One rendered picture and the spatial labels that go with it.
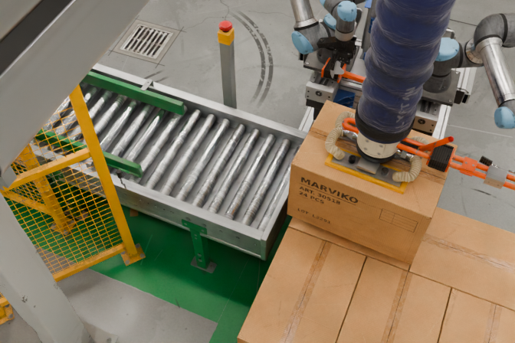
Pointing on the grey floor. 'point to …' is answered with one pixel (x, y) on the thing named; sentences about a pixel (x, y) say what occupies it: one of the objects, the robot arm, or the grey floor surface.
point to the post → (227, 56)
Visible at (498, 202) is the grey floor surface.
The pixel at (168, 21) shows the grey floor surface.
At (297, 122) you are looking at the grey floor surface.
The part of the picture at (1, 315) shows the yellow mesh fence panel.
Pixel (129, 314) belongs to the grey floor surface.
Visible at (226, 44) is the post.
